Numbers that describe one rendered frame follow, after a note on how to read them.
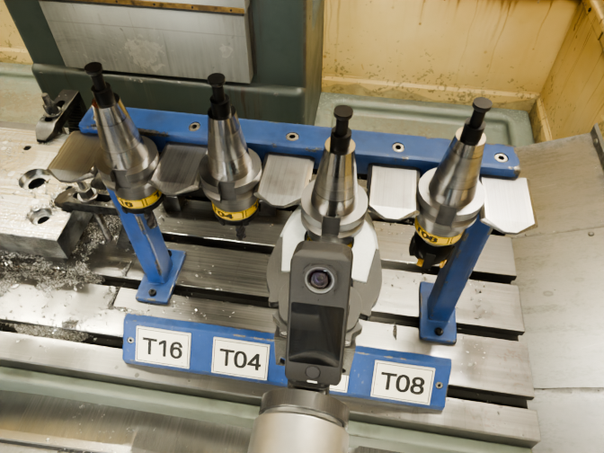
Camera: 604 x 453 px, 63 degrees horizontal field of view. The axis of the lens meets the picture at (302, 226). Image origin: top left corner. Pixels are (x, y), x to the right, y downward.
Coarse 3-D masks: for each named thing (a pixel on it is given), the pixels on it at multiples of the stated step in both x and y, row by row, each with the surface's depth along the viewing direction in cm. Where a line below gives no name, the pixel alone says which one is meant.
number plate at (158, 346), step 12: (144, 336) 68; (156, 336) 68; (168, 336) 67; (180, 336) 67; (144, 348) 68; (156, 348) 68; (168, 348) 68; (180, 348) 68; (144, 360) 69; (156, 360) 68; (168, 360) 68; (180, 360) 68
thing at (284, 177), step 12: (264, 156) 52; (276, 156) 52; (288, 156) 52; (300, 156) 52; (264, 168) 50; (276, 168) 50; (288, 168) 50; (300, 168) 50; (312, 168) 51; (264, 180) 49; (276, 180) 49; (288, 180) 49; (300, 180) 49; (264, 192) 48; (276, 192) 48; (288, 192) 48; (300, 192) 48; (276, 204) 48; (288, 204) 48
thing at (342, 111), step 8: (336, 112) 38; (344, 112) 38; (352, 112) 38; (336, 120) 39; (344, 120) 38; (336, 128) 39; (344, 128) 39; (336, 136) 40; (344, 136) 40; (336, 144) 40; (344, 144) 40
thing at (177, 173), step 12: (168, 144) 53; (180, 144) 53; (192, 144) 53; (168, 156) 52; (180, 156) 52; (192, 156) 52; (156, 168) 50; (168, 168) 50; (180, 168) 50; (192, 168) 50; (156, 180) 49; (168, 180) 49; (180, 180) 49; (192, 180) 49; (168, 192) 49; (180, 192) 49
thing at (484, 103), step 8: (472, 104) 40; (480, 104) 39; (488, 104) 39; (480, 112) 40; (472, 120) 40; (480, 120) 40; (464, 128) 41; (472, 128) 41; (480, 128) 41; (464, 136) 42; (472, 136) 41; (480, 136) 41
